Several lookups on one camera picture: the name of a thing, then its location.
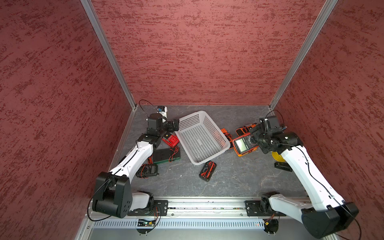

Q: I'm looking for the small red multimeter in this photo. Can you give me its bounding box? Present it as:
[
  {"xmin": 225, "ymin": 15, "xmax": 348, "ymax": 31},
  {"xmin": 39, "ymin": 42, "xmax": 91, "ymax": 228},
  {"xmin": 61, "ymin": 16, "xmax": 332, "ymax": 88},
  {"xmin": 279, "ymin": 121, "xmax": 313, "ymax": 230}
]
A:
[{"xmin": 162, "ymin": 133, "xmax": 180, "ymax": 148}]

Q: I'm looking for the large red black multimeter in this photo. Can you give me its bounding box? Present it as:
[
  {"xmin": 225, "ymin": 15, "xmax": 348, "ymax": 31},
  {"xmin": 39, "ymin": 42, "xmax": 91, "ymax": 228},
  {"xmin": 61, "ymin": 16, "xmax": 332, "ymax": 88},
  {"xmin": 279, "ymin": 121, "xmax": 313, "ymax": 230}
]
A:
[{"xmin": 233, "ymin": 133, "xmax": 259, "ymax": 157}]

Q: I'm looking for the green multimeter face down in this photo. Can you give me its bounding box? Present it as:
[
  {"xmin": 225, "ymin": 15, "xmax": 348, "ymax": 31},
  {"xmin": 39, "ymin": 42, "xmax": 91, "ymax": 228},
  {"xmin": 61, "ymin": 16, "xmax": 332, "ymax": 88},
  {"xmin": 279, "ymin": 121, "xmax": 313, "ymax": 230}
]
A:
[{"xmin": 152, "ymin": 146, "xmax": 181, "ymax": 164}]

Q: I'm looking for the small black multimeter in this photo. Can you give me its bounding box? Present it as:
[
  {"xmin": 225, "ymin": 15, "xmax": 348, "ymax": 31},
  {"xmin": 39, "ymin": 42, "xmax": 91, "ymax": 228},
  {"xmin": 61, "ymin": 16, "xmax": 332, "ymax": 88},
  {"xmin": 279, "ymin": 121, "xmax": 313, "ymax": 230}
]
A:
[{"xmin": 136, "ymin": 164, "xmax": 159, "ymax": 179}]

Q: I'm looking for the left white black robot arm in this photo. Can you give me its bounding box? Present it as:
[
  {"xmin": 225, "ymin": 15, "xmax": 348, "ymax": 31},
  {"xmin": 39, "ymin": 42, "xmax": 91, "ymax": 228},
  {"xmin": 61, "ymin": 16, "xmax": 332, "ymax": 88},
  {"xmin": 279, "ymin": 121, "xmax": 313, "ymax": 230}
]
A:
[{"xmin": 90, "ymin": 114, "xmax": 180, "ymax": 218}]

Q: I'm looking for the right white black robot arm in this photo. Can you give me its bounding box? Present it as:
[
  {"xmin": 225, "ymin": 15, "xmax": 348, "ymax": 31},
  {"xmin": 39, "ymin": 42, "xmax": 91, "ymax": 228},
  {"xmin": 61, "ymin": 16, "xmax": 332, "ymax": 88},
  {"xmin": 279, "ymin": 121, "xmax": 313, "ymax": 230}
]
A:
[{"xmin": 250, "ymin": 124, "xmax": 359, "ymax": 239}]

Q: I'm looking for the orange multimeter with leads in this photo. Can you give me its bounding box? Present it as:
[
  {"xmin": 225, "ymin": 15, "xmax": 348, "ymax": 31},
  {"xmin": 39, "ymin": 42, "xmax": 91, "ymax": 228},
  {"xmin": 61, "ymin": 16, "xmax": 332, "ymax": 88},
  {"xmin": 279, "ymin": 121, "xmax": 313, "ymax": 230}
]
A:
[{"xmin": 236, "ymin": 123, "xmax": 257, "ymax": 137}]

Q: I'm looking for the white plastic perforated basket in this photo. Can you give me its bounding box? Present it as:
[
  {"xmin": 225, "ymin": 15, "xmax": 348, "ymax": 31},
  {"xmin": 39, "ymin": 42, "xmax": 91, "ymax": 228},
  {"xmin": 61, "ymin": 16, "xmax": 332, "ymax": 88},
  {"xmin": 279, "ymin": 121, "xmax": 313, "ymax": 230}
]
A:
[{"xmin": 176, "ymin": 111, "xmax": 230, "ymax": 166}]

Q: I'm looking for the black multimeter with red leads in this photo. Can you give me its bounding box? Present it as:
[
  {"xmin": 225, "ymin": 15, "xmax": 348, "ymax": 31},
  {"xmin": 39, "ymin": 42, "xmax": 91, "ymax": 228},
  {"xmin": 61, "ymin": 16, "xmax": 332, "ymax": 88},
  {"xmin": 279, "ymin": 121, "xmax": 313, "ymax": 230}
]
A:
[{"xmin": 199, "ymin": 161, "xmax": 217, "ymax": 182}]

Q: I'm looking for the yellow cup with batteries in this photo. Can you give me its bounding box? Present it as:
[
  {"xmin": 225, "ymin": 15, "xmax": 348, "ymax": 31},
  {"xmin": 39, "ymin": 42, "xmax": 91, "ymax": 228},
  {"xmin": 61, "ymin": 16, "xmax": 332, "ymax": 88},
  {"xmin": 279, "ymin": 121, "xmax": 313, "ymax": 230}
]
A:
[{"xmin": 272, "ymin": 152, "xmax": 286, "ymax": 162}]

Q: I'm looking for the orange clamp meter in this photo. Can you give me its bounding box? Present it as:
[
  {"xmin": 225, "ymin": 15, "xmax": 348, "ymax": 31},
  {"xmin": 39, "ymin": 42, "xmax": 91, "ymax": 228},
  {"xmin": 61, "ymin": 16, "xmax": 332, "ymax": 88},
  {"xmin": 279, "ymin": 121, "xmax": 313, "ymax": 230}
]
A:
[{"xmin": 221, "ymin": 128, "xmax": 234, "ymax": 149}]

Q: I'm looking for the small black box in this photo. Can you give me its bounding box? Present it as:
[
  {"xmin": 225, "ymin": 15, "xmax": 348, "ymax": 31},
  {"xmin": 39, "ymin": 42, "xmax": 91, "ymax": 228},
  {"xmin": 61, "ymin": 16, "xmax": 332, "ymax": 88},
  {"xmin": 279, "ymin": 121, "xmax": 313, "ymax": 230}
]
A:
[{"xmin": 274, "ymin": 162, "xmax": 293, "ymax": 172}]

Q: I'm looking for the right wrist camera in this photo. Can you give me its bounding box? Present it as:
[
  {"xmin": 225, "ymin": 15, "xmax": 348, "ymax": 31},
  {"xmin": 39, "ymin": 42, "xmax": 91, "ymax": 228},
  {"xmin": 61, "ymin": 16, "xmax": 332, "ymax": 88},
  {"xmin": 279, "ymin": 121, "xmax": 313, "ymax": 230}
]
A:
[{"xmin": 260, "ymin": 116, "xmax": 281, "ymax": 131}]

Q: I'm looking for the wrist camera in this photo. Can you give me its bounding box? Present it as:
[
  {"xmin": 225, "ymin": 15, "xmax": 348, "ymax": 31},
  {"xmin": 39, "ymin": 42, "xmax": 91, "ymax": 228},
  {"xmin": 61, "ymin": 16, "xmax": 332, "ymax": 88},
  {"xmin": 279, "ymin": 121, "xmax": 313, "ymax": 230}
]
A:
[
  {"xmin": 260, "ymin": 116, "xmax": 281, "ymax": 131},
  {"xmin": 157, "ymin": 106, "xmax": 168, "ymax": 119}
]

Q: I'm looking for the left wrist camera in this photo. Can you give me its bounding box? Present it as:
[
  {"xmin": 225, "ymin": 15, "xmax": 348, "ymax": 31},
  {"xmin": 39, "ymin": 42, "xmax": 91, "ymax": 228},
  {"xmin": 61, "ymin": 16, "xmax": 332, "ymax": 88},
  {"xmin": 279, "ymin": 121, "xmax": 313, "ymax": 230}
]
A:
[{"xmin": 157, "ymin": 106, "xmax": 168, "ymax": 119}]

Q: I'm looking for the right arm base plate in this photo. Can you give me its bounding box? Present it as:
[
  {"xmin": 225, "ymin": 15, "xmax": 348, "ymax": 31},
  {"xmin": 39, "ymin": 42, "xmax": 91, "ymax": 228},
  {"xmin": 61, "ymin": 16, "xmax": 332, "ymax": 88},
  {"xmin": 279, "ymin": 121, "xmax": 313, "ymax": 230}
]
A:
[{"xmin": 245, "ymin": 201, "xmax": 286, "ymax": 217}]

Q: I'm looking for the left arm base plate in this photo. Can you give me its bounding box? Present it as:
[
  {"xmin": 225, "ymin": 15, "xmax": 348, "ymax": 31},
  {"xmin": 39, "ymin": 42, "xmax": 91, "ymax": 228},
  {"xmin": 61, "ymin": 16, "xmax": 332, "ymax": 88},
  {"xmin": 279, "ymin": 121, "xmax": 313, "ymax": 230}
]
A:
[{"xmin": 127, "ymin": 200, "xmax": 169, "ymax": 217}]

